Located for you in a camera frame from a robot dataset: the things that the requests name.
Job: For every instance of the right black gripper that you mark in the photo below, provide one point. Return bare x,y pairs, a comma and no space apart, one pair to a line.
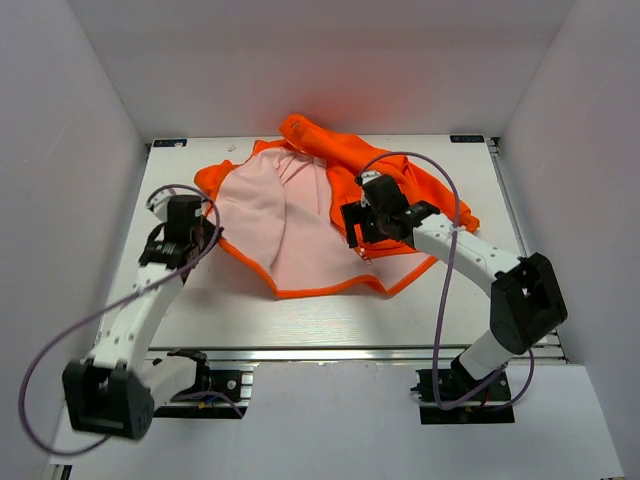
354,213

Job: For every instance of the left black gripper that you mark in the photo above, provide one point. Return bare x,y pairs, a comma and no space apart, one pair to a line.
210,231

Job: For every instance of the orange zip-up jacket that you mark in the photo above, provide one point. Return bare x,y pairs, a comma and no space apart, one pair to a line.
280,210

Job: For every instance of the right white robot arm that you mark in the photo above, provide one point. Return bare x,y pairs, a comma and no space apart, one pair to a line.
436,235

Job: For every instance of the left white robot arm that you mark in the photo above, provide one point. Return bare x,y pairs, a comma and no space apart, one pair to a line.
112,391

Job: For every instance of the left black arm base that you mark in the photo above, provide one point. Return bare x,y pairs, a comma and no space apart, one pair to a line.
220,390

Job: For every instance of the left blue table label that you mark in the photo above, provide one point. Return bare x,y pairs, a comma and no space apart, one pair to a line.
169,143

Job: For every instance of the blue table label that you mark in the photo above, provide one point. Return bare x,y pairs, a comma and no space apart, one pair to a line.
462,138
169,143

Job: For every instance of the right blue table label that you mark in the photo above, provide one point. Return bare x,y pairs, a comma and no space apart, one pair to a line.
462,138

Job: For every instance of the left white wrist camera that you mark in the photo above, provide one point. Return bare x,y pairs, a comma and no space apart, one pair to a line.
157,203

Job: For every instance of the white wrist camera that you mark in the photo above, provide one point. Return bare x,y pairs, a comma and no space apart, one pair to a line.
157,203
366,177

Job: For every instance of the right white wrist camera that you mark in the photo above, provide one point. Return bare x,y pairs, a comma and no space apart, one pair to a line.
366,177

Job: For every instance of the aluminium table front rail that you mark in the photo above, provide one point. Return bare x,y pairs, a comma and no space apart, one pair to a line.
548,353

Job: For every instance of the aluminium table rail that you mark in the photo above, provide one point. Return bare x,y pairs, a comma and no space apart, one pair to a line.
548,353
515,225

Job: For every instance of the aluminium table right rail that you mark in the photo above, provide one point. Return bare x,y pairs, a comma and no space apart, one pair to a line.
515,225

